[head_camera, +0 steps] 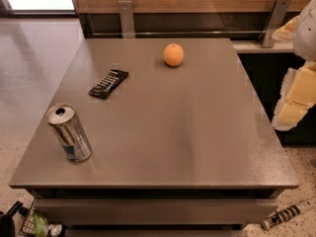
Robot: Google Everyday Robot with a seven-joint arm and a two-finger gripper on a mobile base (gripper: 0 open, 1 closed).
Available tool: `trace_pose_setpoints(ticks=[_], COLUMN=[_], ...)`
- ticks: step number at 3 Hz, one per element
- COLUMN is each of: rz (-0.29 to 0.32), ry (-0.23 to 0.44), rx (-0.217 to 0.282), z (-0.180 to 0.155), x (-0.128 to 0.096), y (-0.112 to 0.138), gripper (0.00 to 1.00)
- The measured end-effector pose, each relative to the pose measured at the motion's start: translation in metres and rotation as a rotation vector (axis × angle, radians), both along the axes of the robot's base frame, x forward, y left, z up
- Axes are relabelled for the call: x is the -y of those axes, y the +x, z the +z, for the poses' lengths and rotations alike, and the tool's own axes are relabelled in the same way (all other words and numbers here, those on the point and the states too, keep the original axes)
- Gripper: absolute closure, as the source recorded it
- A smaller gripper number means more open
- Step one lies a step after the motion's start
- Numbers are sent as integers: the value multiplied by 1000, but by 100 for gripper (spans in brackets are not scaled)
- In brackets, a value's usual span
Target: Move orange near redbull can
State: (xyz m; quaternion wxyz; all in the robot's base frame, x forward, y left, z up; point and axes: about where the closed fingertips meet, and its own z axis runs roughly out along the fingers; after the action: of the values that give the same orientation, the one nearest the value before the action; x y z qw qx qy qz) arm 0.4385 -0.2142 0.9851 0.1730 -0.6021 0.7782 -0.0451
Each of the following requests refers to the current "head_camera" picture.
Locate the orange fruit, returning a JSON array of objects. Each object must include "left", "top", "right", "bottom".
[{"left": 164, "top": 43, "right": 184, "bottom": 67}]

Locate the silver blue redbull can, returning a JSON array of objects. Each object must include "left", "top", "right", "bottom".
[{"left": 45, "top": 103, "right": 92, "bottom": 162}]

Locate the right metal bracket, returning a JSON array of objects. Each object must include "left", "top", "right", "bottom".
[{"left": 261, "top": 0, "right": 291, "bottom": 48}]

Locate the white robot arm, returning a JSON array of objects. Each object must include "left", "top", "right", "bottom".
[{"left": 272, "top": 0, "right": 316, "bottom": 131}]

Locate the metal bracket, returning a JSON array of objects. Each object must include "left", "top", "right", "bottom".
[
  {"left": 118, "top": 0, "right": 135, "bottom": 39},
  {"left": 261, "top": 0, "right": 291, "bottom": 48}
]

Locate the grey table drawer front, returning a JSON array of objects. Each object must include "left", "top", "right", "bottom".
[{"left": 34, "top": 198, "right": 277, "bottom": 225}]

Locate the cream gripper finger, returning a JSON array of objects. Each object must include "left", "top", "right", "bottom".
[
  {"left": 272, "top": 16, "right": 298, "bottom": 42},
  {"left": 272, "top": 62, "right": 316, "bottom": 131}
]

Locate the left metal bracket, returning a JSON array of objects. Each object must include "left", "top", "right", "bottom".
[{"left": 118, "top": 0, "right": 135, "bottom": 39}]

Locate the black object on floor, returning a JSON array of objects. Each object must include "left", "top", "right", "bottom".
[{"left": 0, "top": 201, "right": 23, "bottom": 237}]

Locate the black white striped tool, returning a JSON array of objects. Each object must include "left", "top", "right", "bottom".
[{"left": 261, "top": 198, "right": 315, "bottom": 231}]

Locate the black snack bar wrapper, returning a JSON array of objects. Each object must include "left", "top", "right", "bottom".
[{"left": 89, "top": 69, "right": 129, "bottom": 99}]

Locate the wire basket with green item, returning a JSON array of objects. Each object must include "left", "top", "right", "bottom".
[{"left": 19, "top": 208, "right": 64, "bottom": 237}]

